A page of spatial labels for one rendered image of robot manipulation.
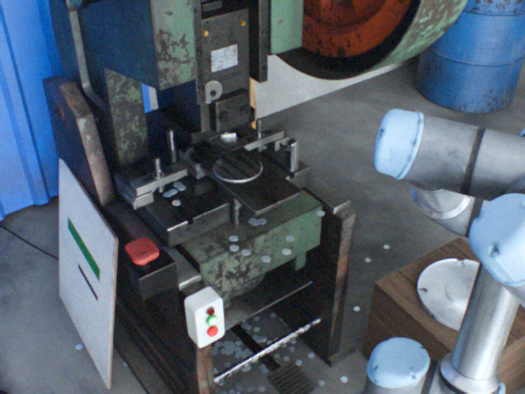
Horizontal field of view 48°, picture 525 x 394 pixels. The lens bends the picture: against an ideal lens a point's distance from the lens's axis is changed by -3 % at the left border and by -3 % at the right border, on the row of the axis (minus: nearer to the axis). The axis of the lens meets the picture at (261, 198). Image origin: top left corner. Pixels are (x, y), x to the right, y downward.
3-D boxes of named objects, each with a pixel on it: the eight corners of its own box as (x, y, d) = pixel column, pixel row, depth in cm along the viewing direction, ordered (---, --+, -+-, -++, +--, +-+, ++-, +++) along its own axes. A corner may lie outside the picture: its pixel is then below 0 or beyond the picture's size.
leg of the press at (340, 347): (355, 352, 204) (389, 119, 150) (330, 368, 199) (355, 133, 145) (207, 216, 263) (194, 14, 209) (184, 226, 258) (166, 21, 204)
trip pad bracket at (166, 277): (184, 316, 149) (176, 258, 137) (149, 334, 144) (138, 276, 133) (171, 302, 153) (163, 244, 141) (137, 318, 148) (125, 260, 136)
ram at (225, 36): (262, 121, 151) (261, 6, 133) (210, 140, 144) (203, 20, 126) (223, 95, 162) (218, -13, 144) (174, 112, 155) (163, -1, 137)
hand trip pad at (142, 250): (164, 276, 137) (161, 250, 132) (141, 286, 134) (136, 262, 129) (149, 258, 141) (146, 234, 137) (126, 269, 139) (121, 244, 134)
